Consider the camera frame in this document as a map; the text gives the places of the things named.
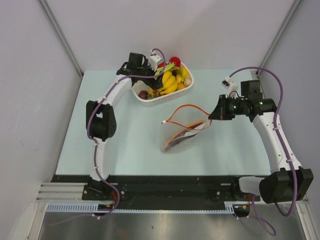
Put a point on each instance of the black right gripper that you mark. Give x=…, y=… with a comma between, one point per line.
x=221, y=108

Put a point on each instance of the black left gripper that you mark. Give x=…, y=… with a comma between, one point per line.
x=157, y=84

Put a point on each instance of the green white celery stalk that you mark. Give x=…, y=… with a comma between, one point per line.
x=169, y=67

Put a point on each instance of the clear zip bag red zipper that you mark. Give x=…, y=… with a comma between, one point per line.
x=186, y=114

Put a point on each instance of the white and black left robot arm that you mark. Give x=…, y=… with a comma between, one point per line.
x=101, y=122

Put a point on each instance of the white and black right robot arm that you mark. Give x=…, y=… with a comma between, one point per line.
x=288, y=180

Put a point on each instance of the yellow banana bunch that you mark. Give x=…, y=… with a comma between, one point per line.
x=174, y=81

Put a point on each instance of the dark purple passion fruit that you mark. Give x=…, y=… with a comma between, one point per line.
x=143, y=94

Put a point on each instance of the red pomegranate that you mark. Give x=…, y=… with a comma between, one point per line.
x=161, y=65

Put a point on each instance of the white perforated plastic basket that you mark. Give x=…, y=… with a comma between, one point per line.
x=141, y=86

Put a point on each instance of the white garlic bulb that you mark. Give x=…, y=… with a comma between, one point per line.
x=187, y=82

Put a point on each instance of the red apple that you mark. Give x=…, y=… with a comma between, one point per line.
x=176, y=61

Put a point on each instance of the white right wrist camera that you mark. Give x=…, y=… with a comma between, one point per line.
x=231, y=87

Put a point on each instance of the right aluminium corner post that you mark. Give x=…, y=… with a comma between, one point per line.
x=293, y=9

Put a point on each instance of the aluminium corner post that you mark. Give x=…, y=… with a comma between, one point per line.
x=48, y=13
x=293, y=9

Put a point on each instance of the left aluminium corner post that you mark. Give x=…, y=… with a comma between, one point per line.
x=48, y=13

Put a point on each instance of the aluminium frame rail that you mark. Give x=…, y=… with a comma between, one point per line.
x=57, y=192

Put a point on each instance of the white slotted cable duct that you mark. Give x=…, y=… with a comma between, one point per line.
x=103, y=208

